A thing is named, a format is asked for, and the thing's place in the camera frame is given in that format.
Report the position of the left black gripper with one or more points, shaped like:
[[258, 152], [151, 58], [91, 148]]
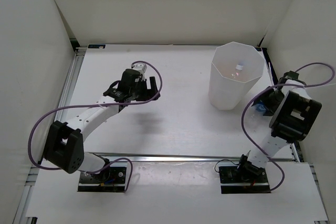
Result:
[[148, 93]]

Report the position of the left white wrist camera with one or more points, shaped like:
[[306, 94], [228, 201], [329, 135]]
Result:
[[140, 67]]

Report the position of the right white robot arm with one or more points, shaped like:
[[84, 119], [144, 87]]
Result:
[[293, 113]]

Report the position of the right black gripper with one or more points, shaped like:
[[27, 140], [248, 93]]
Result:
[[263, 98]]

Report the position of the white plastic bin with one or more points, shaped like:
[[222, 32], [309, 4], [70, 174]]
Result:
[[225, 92]]

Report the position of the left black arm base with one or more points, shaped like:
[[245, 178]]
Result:
[[111, 180]]

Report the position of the white table board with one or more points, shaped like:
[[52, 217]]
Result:
[[182, 121]]

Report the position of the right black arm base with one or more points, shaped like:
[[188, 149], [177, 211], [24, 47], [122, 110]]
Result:
[[241, 177]]

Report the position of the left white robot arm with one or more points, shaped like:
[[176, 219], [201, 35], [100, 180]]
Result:
[[64, 145]]

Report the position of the blue label plastic bottle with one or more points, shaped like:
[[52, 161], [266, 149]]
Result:
[[257, 111]]

